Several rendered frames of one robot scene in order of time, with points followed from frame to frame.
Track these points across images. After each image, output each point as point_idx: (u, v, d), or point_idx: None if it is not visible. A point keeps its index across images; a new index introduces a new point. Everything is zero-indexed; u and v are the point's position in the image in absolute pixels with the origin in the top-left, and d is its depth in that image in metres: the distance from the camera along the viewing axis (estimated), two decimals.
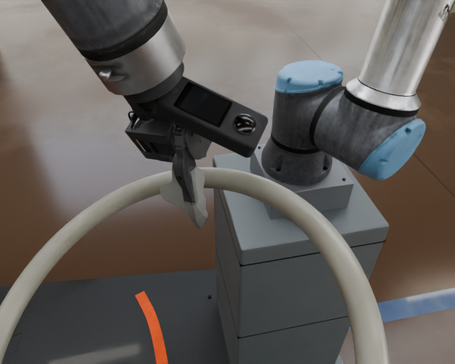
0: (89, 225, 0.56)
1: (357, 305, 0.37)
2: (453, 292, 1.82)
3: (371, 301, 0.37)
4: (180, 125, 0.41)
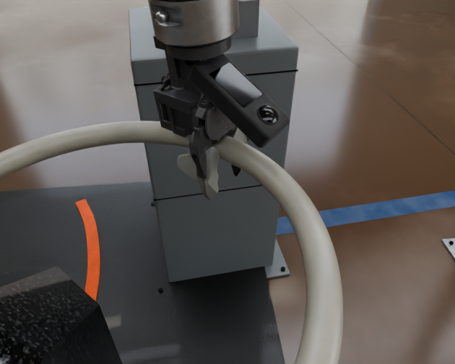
0: (64, 146, 0.52)
1: (320, 289, 0.31)
2: (409, 201, 1.74)
3: (337, 290, 0.32)
4: (207, 96, 0.42)
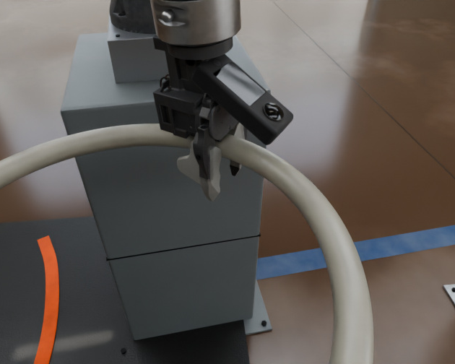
0: (58, 154, 0.50)
1: (346, 278, 0.32)
2: (406, 237, 1.58)
3: (362, 277, 0.32)
4: (211, 96, 0.42)
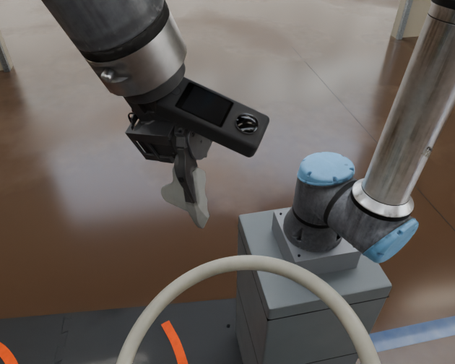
0: (173, 297, 0.79)
1: (367, 363, 0.61)
2: (449, 321, 2.01)
3: (376, 360, 0.61)
4: (181, 126, 0.41)
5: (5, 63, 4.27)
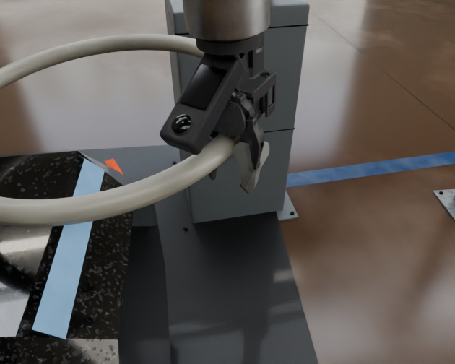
0: (77, 51, 0.74)
1: None
2: (404, 161, 1.94)
3: None
4: None
5: None
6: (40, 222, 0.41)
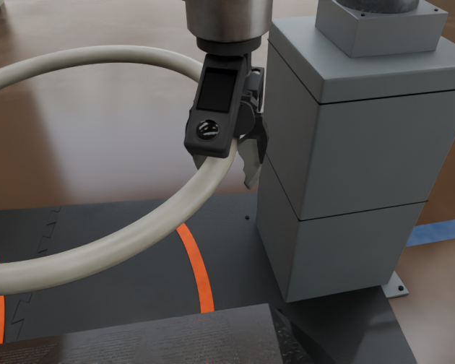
0: None
1: None
2: None
3: None
4: None
5: None
6: (78, 274, 0.36)
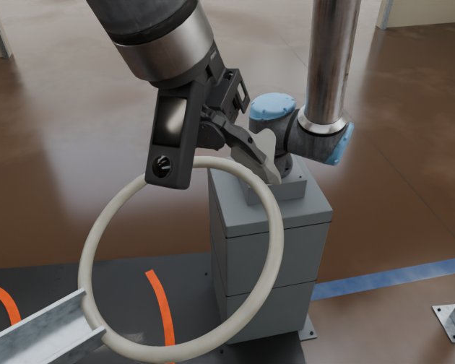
0: (134, 190, 0.99)
1: (271, 216, 0.81)
2: (406, 271, 2.21)
3: (277, 214, 0.81)
4: None
5: (4, 50, 4.47)
6: (188, 358, 0.71)
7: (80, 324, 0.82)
